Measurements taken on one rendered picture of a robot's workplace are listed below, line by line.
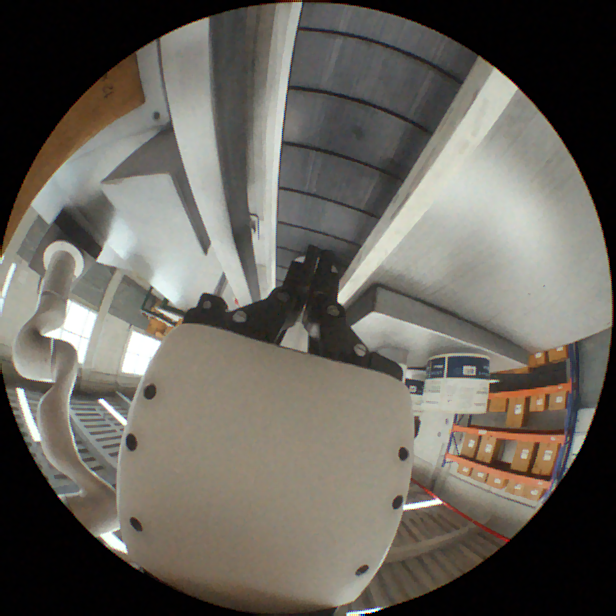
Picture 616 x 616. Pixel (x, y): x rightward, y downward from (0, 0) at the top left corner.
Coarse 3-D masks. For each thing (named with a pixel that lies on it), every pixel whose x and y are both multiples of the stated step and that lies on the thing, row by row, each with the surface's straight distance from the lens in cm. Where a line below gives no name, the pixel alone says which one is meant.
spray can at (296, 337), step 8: (296, 256) 21; (304, 256) 20; (336, 264) 21; (336, 272) 21; (288, 328) 17; (296, 328) 17; (304, 328) 17; (288, 336) 17; (296, 336) 16; (304, 336) 17; (288, 344) 16; (296, 344) 16; (304, 344) 16
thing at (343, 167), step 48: (336, 48) 12; (384, 48) 12; (432, 48) 13; (288, 96) 13; (336, 96) 12; (384, 96) 12; (432, 96) 12; (288, 144) 14; (336, 144) 13; (384, 144) 13; (288, 192) 16; (336, 192) 15; (384, 192) 14; (288, 240) 20; (336, 240) 18
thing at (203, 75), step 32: (192, 32) 5; (224, 32) 5; (192, 64) 5; (224, 64) 5; (192, 96) 5; (224, 96) 5; (192, 128) 5; (224, 128) 5; (192, 160) 6; (224, 160) 5; (224, 192) 6; (224, 224) 7; (224, 256) 9; (256, 288) 13
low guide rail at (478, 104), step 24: (480, 72) 10; (456, 96) 11; (480, 96) 9; (504, 96) 10; (456, 120) 10; (480, 120) 10; (432, 144) 11; (456, 144) 9; (432, 168) 10; (456, 168) 10; (408, 192) 11; (432, 192) 10; (384, 216) 13; (408, 216) 11; (384, 240) 12; (360, 264) 15
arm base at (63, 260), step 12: (60, 240) 84; (48, 252) 89; (60, 252) 85; (72, 252) 85; (48, 264) 87; (60, 264) 81; (72, 264) 84; (48, 276) 79; (60, 276) 78; (72, 276) 84; (48, 288) 75; (60, 288) 75
